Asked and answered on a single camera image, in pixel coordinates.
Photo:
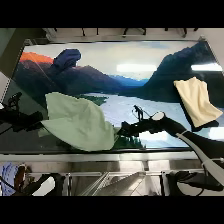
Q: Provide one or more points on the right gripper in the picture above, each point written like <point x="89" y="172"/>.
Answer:
<point x="128" y="129"/>

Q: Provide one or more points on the pale green garment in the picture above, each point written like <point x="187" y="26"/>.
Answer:
<point x="80" y="123"/>

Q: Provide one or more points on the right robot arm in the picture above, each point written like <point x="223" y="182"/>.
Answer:
<point x="196" y="140"/>

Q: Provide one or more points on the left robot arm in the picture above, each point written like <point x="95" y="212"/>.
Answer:
<point x="20" y="119"/>

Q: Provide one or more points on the cream garment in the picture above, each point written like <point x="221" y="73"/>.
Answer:
<point x="197" y="100"/>

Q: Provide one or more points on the dark blue garment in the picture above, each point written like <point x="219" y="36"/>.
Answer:
<point x="67" y="58"/>

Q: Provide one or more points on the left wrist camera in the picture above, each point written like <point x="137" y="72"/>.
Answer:
<point x="14" y="99"/>

